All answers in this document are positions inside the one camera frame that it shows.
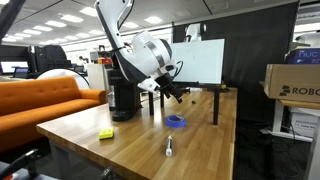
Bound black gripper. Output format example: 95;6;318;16
154;74;185;105

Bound blue masking tape roll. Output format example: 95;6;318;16
165;114;187;129

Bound white whiteboard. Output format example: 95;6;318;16
169;38;226;85

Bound black Keurig coffee machine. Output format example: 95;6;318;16
107;68;144;123

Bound small red box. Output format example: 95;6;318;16
97;57;113;65

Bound yellow sticky note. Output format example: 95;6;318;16
98;127;115;141

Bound wooden desk white leg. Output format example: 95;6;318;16
266;99;320;134

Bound white round panel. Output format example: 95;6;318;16
36;68;91;90

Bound cardboard box with Robo print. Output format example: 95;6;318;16
263;63;320;104

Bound orange sofa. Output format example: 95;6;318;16
0;75;108;154

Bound blue NUC box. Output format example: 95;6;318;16
286;47;320;65

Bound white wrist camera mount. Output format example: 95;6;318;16
137;77;162;94

